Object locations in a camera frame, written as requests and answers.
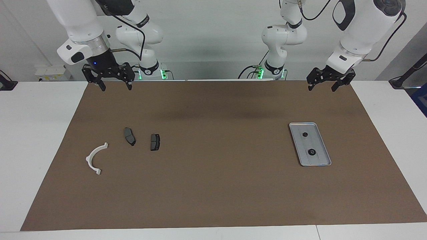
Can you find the black clamp mount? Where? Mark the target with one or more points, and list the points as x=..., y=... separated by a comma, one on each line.
x=7, y=85

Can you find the white wall socket box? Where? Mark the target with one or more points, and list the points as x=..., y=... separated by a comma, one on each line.
x=50, y=71

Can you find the curved dark grey brake pad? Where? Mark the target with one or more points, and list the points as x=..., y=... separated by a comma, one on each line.
x=129, y=136

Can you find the brown table mat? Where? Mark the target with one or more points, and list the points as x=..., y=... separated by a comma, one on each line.
x=213, y=186

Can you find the rectangular dark grey brake pad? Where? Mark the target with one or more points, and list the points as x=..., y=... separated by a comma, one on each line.
x=155, y=142

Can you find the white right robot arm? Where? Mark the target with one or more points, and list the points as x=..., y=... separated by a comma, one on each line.
x=83, y=23

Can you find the blue box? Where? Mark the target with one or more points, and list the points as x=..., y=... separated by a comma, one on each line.
x=421, y=101

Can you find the black camera stand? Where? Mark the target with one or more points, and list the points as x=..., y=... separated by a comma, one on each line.
x=400, y=81

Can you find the silver metal tray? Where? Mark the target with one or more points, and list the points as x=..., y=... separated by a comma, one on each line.
x=315, y=161

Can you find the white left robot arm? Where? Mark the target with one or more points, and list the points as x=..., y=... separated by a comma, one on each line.
x=357, y=30

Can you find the white curved plastic bracket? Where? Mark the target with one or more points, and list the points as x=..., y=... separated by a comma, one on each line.
x=88, y=159

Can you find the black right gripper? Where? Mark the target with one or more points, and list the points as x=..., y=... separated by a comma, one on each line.
x=105, y=65

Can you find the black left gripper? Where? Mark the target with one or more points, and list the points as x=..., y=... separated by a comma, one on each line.
x=330, y=75

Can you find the large black bearing gear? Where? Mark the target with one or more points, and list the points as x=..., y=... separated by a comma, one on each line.
x=312, y=152

